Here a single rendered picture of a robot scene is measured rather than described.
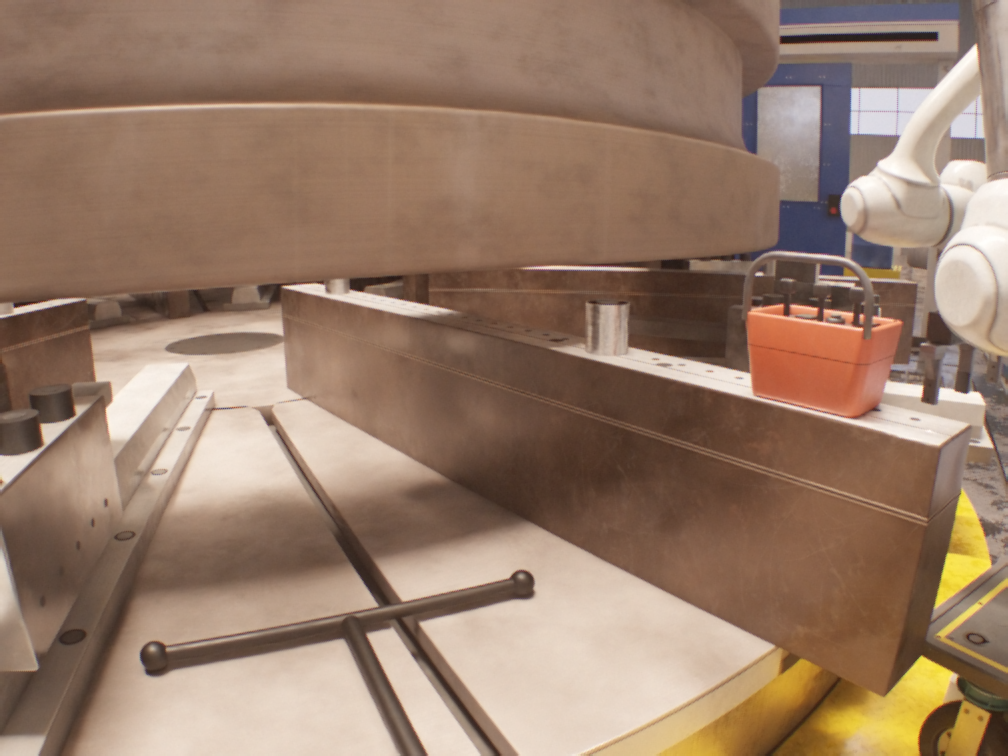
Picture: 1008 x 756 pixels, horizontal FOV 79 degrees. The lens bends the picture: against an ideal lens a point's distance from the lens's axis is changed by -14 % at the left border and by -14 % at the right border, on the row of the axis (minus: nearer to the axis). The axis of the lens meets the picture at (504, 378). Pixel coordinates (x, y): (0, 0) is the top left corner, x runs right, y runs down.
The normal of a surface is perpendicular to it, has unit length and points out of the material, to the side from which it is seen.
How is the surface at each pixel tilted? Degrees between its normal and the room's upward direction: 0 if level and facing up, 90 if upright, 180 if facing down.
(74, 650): 0
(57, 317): 90
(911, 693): 0
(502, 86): 62
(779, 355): 97
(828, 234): 90
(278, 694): 0
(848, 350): 97
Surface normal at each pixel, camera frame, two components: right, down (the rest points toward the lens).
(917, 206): 0.08, 0.45
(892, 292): -0.13, 0.23
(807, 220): -0.53, 0.20
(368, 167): 0.48, 0.21
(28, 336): 0.99, 0.03
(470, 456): -0.79, 0.14
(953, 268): -0.97, 0.21
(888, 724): 0.00, -0.97
